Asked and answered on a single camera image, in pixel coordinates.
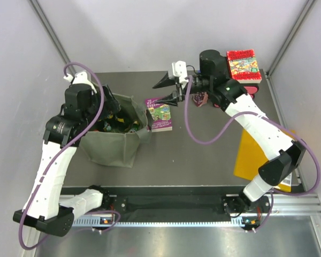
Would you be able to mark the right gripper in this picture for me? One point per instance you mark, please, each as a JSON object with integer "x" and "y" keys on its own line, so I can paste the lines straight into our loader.
{"x": 173, "y": 98}

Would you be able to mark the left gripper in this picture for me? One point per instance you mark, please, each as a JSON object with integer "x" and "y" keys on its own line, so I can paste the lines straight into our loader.
{"x": 110, "y": 106}

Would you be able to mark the perrier bottle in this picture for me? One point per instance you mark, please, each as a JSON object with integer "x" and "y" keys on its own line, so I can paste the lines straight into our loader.
{"x": 134, "y": 127}

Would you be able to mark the green canvas bag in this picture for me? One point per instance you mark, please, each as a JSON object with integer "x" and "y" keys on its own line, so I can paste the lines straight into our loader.
{"x": 109, "y": 143}

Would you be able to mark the blue juice carton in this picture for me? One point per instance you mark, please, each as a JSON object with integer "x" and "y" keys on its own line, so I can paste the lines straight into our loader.
{"x": 200, "y": 99}

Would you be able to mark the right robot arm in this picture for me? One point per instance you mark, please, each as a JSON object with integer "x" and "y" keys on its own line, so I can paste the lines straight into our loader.
{"x": 283, "y": 153}

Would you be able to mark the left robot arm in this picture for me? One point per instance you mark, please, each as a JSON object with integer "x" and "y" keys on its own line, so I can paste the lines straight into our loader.
{"x": 43, "y": 210}

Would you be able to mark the purple treehouse book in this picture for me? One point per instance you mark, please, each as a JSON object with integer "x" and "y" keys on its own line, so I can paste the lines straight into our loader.
{"x": 161, "y": 115}

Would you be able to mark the red comic book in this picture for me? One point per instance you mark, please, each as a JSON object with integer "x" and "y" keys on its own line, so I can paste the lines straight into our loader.
{"x": 243, "y": 66}

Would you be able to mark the black pink drawer unit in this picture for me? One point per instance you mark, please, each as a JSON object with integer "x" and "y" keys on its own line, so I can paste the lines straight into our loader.
{"x": 251, "y": 89}

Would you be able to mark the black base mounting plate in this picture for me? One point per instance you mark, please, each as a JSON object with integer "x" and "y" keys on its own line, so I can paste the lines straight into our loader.
{"x": 181, "y": 203}

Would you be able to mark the yellow folder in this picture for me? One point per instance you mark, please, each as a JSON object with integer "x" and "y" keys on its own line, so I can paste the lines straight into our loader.
{"x": 251, "y": 161}

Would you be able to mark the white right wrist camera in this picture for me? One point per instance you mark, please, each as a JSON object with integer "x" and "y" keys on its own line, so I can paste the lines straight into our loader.
{"x": 179, "y": 70}

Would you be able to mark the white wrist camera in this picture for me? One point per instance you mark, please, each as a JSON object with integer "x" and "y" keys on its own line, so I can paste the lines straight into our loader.
{"x": 179, "y": 70}
{"x": 80, "y": 78}

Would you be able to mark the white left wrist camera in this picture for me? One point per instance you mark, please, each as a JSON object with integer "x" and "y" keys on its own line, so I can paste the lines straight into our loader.
{"x": 80, "y": 78}

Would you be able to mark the aluminium frame rail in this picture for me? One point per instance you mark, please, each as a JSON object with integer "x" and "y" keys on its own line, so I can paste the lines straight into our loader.
{"x": 279, "y": 205}

